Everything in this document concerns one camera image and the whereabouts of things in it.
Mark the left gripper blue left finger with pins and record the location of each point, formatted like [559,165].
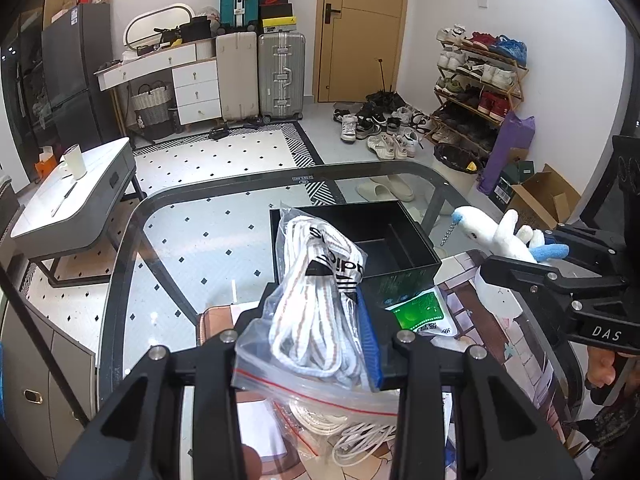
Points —
[255,367]

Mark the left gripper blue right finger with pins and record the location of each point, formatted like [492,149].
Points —
[377,328]

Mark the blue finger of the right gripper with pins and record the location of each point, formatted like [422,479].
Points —
[585,243]
[535,282]

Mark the white plush toy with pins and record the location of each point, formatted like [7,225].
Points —
[504,240]

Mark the bagged white adidas shoelaces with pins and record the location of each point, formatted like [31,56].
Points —
[314,332]

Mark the large green medicine bag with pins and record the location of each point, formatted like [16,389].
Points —
[426,314]

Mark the person's right hand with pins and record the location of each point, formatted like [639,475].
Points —
[601,370]

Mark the person's left hand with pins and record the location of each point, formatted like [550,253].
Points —
[253,463]

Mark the open cardboard box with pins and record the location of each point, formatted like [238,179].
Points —
[544,200]

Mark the black cardboard storage box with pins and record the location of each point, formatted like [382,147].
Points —
[400,260]

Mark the anime print desk mat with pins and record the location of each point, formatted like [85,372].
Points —
[496,415]

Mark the purple yoga mat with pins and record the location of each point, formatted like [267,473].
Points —
[514,134]

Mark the black waste bin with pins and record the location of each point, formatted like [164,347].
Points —
[458,166]

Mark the beige slippers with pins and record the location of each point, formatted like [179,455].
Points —
[378,189]

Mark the wooden shoe rack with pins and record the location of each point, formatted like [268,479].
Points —
[480,82]

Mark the pile of shoes on floor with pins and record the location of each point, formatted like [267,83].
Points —
[389,126]

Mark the grey white coffee table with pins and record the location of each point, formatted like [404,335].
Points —
[67,216]

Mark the grey side cabinet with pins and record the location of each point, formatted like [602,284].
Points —
[34,408]

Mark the woven laundry basket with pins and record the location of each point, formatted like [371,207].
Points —
[152,104]

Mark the white cup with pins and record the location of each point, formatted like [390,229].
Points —
[74,161]

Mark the white drawer desk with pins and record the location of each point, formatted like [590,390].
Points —
[190,71]

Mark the silver aluminium suitcase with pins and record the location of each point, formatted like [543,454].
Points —
[281,75]

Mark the beige suitcase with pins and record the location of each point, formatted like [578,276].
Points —
[237,75]

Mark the oval white mirror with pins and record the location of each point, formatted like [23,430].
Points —
[149,25]

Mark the stack of shoe boxes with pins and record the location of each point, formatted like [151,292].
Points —
[276,16]

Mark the wooden door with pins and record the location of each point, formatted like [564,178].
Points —
[357,48]

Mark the black refrigerator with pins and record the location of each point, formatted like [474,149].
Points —
[74,48]

